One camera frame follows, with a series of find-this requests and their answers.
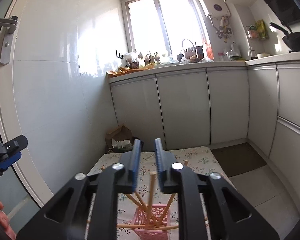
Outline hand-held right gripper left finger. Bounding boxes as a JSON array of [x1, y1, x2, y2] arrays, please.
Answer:
[[16, 139, 143, 240]]

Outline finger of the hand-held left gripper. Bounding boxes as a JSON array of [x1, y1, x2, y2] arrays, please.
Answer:
[[2, 134, 28, 153], [0, 151, 22, 171]]

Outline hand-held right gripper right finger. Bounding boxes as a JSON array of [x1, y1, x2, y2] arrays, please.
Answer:
[[154, 138, 280, 240]]

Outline single bamboo chopstick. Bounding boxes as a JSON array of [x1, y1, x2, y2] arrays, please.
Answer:
[[146, 171, 157, 207]]

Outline bunch of wooden chopsticks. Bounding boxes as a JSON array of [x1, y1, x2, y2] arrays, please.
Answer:
[[87, 160, 208, 232]]

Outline pink perforated utensil holder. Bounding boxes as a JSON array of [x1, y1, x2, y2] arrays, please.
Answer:
[[132, 204, 172, 240]]

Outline person's left hand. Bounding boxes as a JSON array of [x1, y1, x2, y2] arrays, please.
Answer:
[[0, 196, 17, 240]]

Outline brown paper bag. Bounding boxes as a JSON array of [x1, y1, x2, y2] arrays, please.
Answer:
[[105, 125, 133, 153]]

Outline floral tablecloth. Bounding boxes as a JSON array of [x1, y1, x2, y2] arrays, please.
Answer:
[[86, 146, 237, 240]]

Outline frosted glass door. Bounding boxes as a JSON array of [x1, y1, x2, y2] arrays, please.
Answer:
[[0, 0, 55, 215]]

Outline white base cabinets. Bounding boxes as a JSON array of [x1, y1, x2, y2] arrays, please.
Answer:
[[109, 60, 300, 215]]

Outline brown floor mat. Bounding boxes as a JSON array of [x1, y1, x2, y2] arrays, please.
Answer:
[[210, 142, 267, 178]]

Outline orange packet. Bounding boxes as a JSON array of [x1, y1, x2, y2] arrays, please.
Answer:
[[203, 39, 212, 59]]

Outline curved metal faucet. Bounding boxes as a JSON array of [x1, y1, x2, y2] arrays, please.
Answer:
[[182, 39, 195, 53]]

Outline clear plastic bottle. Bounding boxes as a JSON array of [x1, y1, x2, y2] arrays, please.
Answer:
[[230, 42, 240, 57]]

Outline kitchen window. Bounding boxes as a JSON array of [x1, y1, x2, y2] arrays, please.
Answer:
[[125, 0, 208, 55]]

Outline green hanging packet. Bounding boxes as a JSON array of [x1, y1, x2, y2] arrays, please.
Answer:
[[255, 20, 269, 40]]

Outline white water heater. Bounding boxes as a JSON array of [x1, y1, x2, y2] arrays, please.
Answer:
[[195, 0, 231, 18]]

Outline black wok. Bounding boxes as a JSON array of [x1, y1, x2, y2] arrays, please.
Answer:
[[269, 22, 300, 52]]

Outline silver door handle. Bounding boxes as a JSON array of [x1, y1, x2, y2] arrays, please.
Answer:
[[0, 16, 18, 65]]

